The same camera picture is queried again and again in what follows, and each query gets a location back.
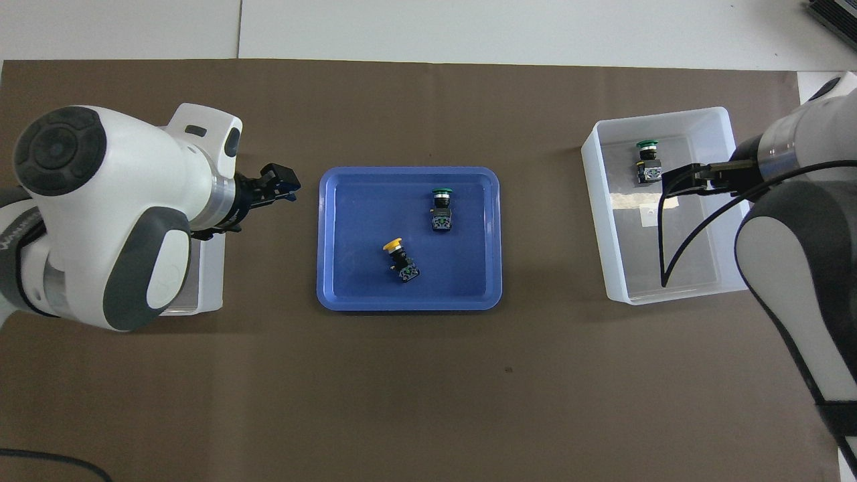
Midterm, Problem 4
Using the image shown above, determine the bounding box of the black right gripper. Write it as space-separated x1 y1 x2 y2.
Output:
662 133 781 202

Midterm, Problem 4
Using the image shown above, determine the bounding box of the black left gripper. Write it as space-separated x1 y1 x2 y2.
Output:
230 163 301 233

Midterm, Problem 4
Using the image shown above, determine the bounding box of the green push button switch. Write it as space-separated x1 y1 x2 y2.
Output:
635 139 664 185
431 188 455 233

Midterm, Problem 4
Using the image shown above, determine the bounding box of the yellow push button switch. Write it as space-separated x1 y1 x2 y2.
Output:
382 237 420 284

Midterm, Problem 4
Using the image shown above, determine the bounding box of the translucent white plastic box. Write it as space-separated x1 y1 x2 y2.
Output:
161 228 226 317
580 106 752 306

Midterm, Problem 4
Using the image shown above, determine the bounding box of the blue plastic tray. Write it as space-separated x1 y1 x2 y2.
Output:
316 166 503 312

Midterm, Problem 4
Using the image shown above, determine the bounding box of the dark grey electronic device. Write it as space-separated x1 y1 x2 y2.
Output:
807 0 857 39

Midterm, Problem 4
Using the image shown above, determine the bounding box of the brown paper table mat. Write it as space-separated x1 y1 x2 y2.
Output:
0 59 841 482

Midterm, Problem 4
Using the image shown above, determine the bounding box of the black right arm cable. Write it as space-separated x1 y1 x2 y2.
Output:
657 159 857 289

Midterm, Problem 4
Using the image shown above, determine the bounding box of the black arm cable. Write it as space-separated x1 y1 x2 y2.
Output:
0 447 113 482
657 159 857 289

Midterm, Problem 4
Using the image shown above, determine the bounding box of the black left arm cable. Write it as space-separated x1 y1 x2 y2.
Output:
0 447 113 482

